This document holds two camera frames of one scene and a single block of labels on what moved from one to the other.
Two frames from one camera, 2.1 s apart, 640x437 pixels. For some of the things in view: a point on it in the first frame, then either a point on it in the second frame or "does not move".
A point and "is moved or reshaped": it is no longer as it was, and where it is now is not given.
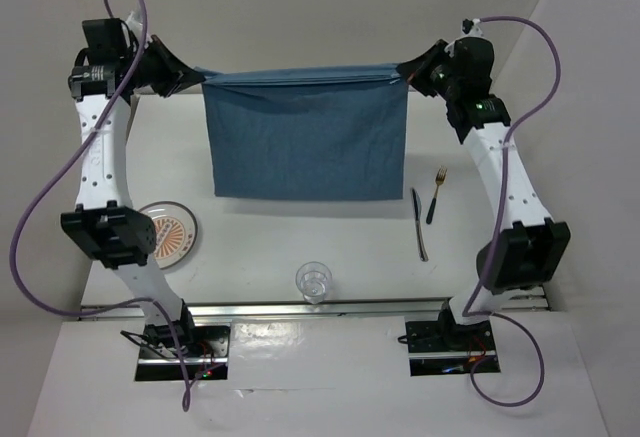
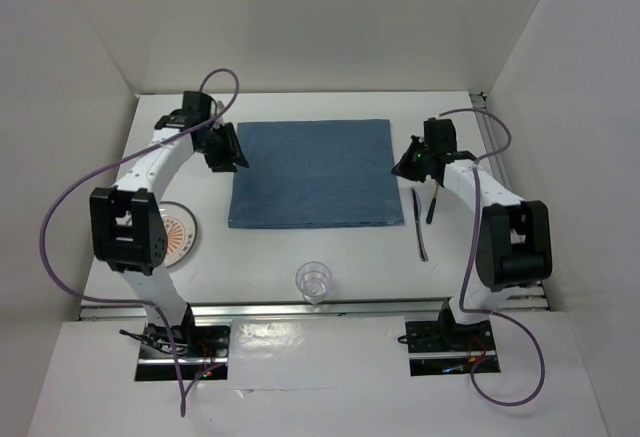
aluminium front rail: [318, 308] does not move
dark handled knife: [417, 213] does not move
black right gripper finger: [425, 88] to [410, 166]
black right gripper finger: [418, 69] to [413, 155]
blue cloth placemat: [336, 133] is moved or reshaped
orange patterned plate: [175, 230] does not move
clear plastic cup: [313, 279] does not move
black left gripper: [173, 81] to [233, 153]
